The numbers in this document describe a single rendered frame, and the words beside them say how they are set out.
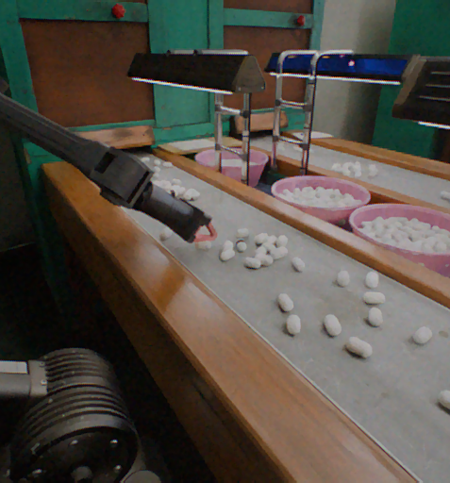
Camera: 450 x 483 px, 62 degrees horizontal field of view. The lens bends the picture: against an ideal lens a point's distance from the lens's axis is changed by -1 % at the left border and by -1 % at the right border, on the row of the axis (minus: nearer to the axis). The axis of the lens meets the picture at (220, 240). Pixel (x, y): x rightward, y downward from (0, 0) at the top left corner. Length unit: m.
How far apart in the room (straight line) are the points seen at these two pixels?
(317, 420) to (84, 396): 0.25
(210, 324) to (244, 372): 0.10
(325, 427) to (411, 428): 0.11
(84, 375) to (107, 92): 1.19
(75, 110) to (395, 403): 1.31
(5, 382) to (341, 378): 0.39
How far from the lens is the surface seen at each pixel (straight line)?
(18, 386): 0.47
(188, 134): 1.65
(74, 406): 0.44
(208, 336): 0.54
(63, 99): 1.48
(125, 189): 0.66
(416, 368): 0.59
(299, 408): 0.46
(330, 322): 0.59
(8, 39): 1.44
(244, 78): 0.81
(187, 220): 0.73
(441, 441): 0.52
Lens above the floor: 1.12
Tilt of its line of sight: 27 degrees down
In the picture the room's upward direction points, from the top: straight up
